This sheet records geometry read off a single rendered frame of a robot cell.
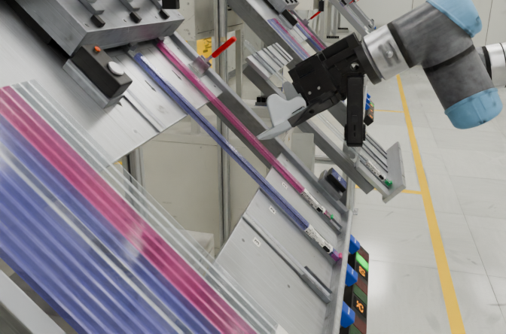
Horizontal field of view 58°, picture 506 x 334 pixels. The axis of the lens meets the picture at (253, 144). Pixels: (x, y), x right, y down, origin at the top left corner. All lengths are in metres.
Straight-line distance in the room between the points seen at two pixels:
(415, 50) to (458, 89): 0.08
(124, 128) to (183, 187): 1.37
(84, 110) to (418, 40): 0.47
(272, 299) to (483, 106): 0.40
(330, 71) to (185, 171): 1.34
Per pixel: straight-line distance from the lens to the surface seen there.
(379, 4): 8.33
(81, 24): 0.68
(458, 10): 0.70
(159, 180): 2.05
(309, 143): 1.26
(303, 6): 5.30
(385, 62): 0.70
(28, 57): 0.67
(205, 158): 1.92
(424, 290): 2.12
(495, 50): 0.85
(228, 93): 0.98
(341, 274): 0.80
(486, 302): 2.15
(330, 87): 0.71
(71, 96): 0.65
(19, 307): 0.42
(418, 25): 0.70
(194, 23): 1.82
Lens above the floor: 1.18
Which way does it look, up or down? 18 degrees down
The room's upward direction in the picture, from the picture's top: straight up
